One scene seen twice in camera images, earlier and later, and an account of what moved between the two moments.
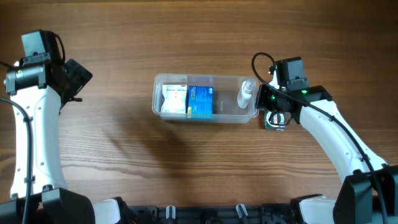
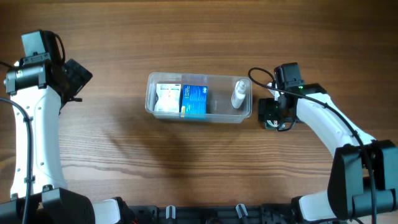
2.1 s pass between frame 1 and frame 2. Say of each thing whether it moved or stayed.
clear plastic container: stayed
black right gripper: moved
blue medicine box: moved
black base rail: stayed
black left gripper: stayed
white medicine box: moved
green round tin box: stayed
